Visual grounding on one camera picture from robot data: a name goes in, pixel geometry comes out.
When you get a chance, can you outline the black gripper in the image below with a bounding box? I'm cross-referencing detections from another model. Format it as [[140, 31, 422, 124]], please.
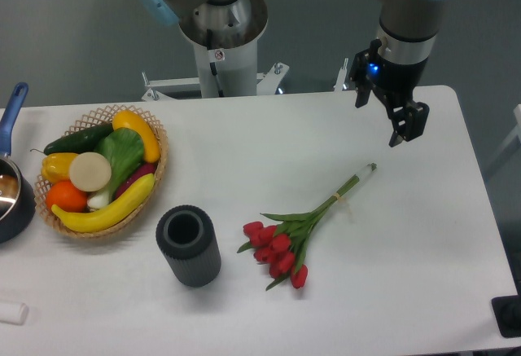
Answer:
[[373, 55, 430, 147]]

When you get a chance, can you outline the red tulip bouquet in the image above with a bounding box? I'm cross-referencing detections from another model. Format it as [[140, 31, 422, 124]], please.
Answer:
[[237, 163, 377, 291]]

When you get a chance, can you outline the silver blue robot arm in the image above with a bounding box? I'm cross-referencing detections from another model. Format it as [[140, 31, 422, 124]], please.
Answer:
[[140, 0, 448, 146]]

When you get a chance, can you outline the black device at edge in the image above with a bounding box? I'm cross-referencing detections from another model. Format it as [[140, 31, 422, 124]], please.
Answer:
[[491, 295, 520, 338]]

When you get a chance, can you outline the dark grey ribbed vase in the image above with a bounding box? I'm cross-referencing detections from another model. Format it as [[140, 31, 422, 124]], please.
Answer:
[[155, 204, 221, 288]]

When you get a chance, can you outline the purple eggplant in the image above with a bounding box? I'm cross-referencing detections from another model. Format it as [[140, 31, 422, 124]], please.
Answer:
[[113, 163, 156, 200]]

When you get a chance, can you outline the yellow squash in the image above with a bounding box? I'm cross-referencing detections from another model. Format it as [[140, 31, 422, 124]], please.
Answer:
[[112, 110, 160, 163]]

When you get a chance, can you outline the green lettuce leaf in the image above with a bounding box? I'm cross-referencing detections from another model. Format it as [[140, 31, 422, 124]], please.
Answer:
[[94, 128, 144, 199]]

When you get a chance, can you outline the yellow banana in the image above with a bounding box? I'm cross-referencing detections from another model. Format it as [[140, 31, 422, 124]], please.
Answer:
[[51, 174, 155, 233]]

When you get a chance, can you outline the woven wicker basket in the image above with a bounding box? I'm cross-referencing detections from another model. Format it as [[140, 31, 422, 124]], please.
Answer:
[[34, 104, 169, 239]]

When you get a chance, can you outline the green cucumber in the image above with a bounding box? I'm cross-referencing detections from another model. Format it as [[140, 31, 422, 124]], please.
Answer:
[[31, 123, 113, 156]]

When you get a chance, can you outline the beige round onion half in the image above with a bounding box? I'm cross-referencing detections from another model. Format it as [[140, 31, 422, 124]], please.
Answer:
[[68, 152, 112, 192]]

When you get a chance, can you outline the orange fruit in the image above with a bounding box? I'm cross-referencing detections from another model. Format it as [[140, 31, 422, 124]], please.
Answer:
[[46, 181, 87, 213]]

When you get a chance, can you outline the yellow bell pepper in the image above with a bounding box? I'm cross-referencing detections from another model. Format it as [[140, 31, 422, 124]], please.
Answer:
[[41, 152, 78, 184]]

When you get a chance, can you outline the white cylinder object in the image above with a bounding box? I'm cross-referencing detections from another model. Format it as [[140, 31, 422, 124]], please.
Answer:
[[0, 300, 29, 326]]

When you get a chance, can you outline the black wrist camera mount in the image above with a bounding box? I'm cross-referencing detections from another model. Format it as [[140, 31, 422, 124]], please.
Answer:
[[349, 38, 382, 108]]

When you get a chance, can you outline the white frame at right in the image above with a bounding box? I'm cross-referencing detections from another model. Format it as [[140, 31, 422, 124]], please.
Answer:
[[483, 104, 520, 182]]

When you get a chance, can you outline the white metal base frame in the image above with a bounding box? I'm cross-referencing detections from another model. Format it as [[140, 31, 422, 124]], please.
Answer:
[[141, 57, 349, 102]]

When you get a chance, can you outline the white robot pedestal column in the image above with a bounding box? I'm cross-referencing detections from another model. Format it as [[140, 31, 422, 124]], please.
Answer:
[[179, 0, 268, 98]]

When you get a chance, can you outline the dark pot blue handle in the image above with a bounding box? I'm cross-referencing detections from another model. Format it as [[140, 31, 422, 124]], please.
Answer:
[[1, 82, 35, 244]]

